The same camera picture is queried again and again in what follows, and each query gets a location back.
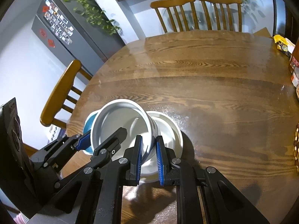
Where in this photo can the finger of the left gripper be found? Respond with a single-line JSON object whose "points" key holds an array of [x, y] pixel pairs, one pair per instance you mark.
{"points": [[83, 142], [111, 145]]}

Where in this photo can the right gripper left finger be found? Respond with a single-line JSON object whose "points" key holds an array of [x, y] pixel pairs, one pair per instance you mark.
{"points": [[133, 168]]}

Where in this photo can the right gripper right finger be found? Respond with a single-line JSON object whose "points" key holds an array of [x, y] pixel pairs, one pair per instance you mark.
{"points": [[167, 170]]}

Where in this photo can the white ribbed bowl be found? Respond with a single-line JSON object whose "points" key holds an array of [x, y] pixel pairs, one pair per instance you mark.
{"points": [[172, 137]]}

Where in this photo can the tall white bowl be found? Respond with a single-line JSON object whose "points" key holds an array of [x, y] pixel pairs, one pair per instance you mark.
{"points": [[130, 116]]}

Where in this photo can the near wooden chair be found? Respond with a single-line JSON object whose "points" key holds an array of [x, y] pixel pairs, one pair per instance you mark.
{"points": [[60, 94]]}

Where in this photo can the wooden chair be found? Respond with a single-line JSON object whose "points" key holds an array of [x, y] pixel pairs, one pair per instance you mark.
{"points": [[60, 94], [176, 13], [223, 14]]}

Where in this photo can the grey refrigerator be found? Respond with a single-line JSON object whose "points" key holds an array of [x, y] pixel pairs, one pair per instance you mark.
{"points": [[69, 36]]}

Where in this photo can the wooden bead trivet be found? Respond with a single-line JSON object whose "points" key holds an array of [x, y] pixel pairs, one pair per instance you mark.
{"points": [[295, 147]]}

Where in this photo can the hanging green plant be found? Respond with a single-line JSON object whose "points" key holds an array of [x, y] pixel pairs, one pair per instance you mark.
{"points": [[94, 15]]}

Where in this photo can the far left wooden chair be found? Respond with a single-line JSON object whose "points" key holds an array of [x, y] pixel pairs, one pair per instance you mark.
{"points": [[176, 13]]}

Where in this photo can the brown sauce jar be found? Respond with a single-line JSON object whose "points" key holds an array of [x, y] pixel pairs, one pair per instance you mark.
{"points": [[295, 77]]}

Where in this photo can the yellow snack bag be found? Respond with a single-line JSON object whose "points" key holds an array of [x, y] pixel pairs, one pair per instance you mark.
{"points": [[284, 45]]}

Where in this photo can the far right wooden chair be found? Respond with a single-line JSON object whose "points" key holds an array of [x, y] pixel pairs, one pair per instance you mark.
{"points": [[223, 14]]}

